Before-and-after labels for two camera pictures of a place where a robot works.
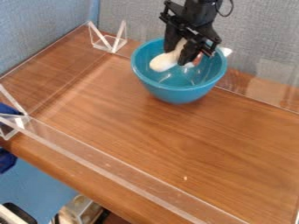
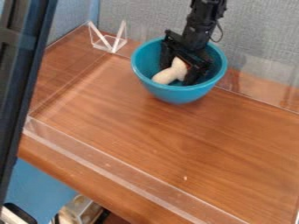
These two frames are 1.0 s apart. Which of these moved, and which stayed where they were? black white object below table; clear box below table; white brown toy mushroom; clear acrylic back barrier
Moved: white brown toy mushroom
Stayed: clear acrylic back barrier; black white object below table; clear box below table
